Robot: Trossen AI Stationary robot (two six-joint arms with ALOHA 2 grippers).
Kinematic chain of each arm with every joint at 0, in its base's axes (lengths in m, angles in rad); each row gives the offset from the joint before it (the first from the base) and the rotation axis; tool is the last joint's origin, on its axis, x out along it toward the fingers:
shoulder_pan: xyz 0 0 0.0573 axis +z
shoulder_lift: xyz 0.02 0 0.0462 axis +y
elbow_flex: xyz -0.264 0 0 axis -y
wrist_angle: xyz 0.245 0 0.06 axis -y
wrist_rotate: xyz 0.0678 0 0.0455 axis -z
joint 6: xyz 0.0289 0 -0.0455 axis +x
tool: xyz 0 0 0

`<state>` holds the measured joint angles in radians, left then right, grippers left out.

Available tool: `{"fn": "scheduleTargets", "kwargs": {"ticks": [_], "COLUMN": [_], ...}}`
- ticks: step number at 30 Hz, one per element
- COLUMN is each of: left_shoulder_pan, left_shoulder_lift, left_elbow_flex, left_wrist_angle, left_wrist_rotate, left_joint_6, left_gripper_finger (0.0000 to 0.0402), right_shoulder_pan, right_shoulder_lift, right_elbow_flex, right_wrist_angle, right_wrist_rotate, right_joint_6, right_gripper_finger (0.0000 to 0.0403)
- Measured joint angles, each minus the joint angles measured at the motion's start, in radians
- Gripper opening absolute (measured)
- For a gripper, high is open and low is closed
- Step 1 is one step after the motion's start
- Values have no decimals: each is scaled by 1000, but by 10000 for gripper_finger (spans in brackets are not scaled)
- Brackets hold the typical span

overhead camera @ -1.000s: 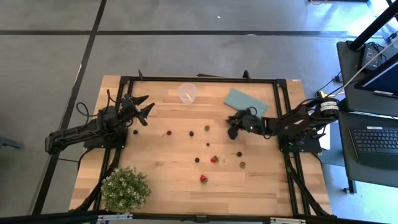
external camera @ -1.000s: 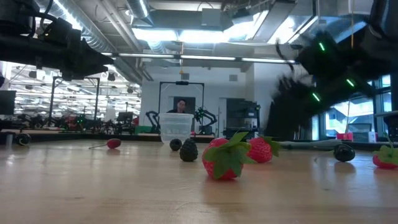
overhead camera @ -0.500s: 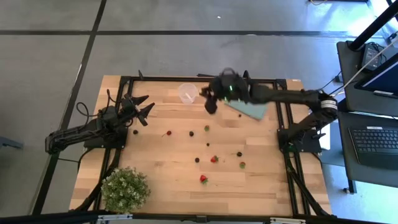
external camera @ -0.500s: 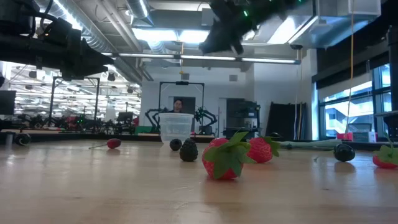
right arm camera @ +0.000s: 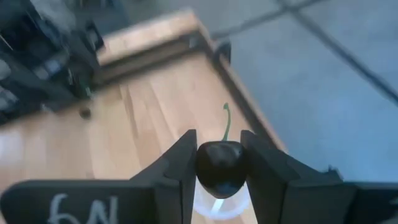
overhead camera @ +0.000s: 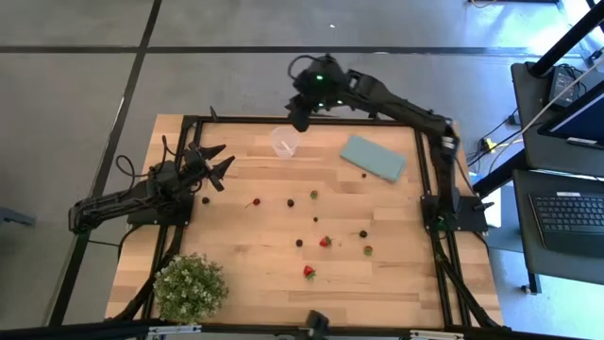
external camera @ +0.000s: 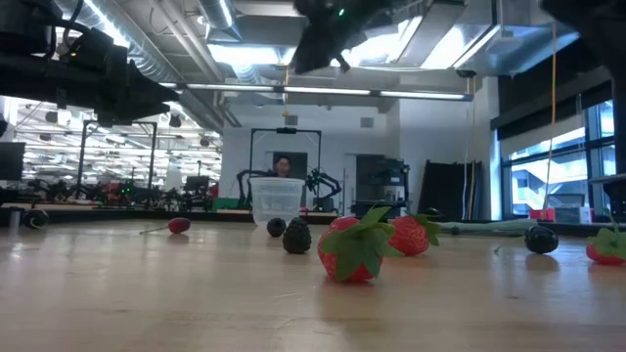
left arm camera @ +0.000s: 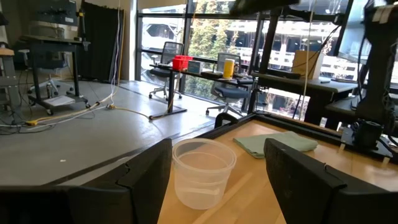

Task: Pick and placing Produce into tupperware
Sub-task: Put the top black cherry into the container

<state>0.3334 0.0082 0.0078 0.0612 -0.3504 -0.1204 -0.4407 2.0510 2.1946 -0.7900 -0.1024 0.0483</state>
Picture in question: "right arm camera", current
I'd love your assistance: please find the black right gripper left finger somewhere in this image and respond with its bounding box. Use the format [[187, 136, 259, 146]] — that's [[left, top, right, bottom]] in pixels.
[[0, 129, 198, 224]]

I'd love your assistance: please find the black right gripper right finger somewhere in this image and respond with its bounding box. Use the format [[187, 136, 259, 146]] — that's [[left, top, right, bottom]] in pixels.
[[240, 129, 398, 224]]

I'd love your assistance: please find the clear plastic tupperware cup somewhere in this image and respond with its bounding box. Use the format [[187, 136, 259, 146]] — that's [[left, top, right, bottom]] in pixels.
[[192, 180, 251, 220]]

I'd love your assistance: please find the black aluminium table frame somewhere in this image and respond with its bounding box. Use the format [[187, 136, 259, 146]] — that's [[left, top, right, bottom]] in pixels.
[[91, 30, 287, 152]]

